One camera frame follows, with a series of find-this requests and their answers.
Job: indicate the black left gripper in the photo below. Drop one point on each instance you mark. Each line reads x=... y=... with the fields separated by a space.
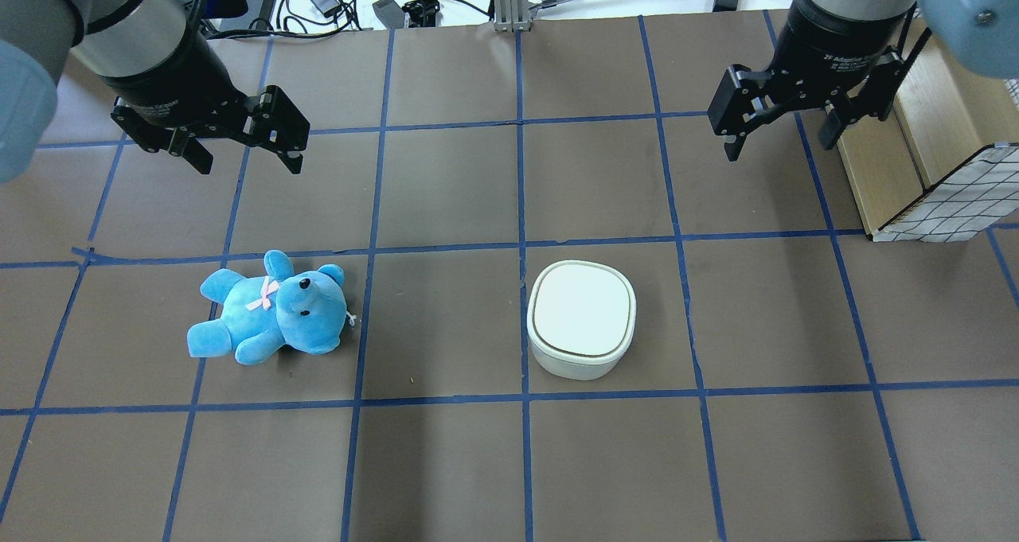
x=181 y=80

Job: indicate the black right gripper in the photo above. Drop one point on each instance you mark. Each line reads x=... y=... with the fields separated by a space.
x=837 y=54

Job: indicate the white trash can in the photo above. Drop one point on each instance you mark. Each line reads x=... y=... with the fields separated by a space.
x=580 y=319

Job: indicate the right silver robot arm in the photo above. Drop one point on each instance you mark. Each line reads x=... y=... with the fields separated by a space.
x=981 y=34

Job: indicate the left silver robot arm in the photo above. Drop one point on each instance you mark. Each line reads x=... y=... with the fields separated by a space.
x=109 y=37

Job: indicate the blue teddy bear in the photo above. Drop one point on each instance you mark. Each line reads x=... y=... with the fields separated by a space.
x=306 y=311

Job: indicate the wire basket with wooden box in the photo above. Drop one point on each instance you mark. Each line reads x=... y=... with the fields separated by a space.
x=943 y=167

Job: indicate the aluminium frame post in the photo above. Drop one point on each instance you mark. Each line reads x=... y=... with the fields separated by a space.
x=512 y=15

